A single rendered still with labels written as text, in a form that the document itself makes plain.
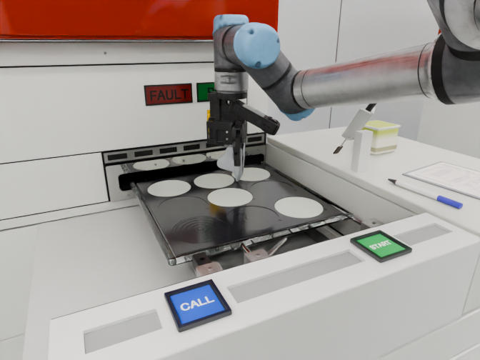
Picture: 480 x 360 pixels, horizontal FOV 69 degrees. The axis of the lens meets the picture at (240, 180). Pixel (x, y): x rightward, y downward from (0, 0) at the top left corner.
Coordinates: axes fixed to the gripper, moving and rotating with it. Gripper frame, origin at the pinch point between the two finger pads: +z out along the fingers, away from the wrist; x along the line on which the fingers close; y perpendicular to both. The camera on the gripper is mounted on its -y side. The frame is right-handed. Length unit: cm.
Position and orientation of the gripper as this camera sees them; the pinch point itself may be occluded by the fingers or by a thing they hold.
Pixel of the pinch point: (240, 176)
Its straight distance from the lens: 84.7
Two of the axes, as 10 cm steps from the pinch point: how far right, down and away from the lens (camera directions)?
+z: 0.0, 9.3, 3.7
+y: -9.8, -0.7, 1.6
